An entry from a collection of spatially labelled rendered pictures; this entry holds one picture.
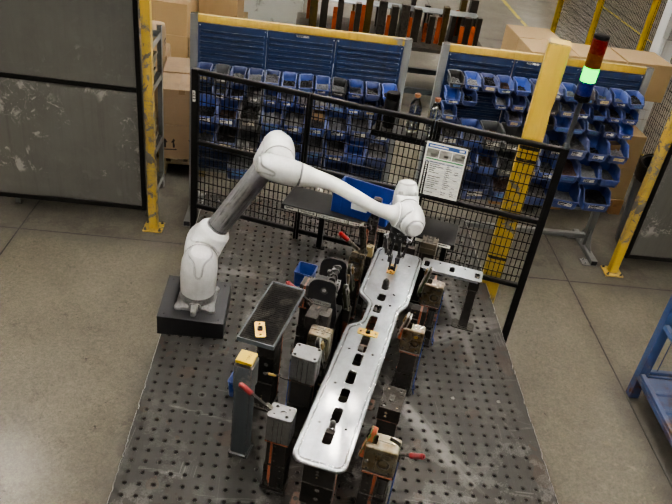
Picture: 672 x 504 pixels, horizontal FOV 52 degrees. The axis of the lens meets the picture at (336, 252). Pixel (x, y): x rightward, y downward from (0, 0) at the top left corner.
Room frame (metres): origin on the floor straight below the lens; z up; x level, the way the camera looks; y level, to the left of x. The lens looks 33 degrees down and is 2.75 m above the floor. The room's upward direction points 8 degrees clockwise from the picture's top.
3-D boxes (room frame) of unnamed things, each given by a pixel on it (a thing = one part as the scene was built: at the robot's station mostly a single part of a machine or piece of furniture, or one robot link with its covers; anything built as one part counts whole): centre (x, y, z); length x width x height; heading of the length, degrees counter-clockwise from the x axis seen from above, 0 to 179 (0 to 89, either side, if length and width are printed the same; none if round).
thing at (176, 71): (5.72, 1.68, 0.52); 1.21 x 0.81 x 1.05; 9
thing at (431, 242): (2.88, -0.44, 0.88); 0.08 x 0.08 x 0.36; 79
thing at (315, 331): (2.05, 0.01, 0.89); 0.13 x 0.11 x 0.38; 79
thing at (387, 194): (3.11, -0.11, 1.09); 0.30 x 0.17 x 0.13; 71
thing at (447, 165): (3.16, -0.47, 1.30); 0.23 x 0.02 x 0.31; 79
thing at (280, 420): (1.63, 0.10, 0.88); 0.11 x 0.10 x 0.36; 79
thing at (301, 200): (3.10, -0.15, 1.01); 0.90 x 0.22 x 0.03; 79
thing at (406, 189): (2.62, -0.26, 1.39); 0.13 x 0.11 x 0.16; 10
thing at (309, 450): (2.16, -0.18, 1.00); 1.38 x 0.22 x 0.02; 169
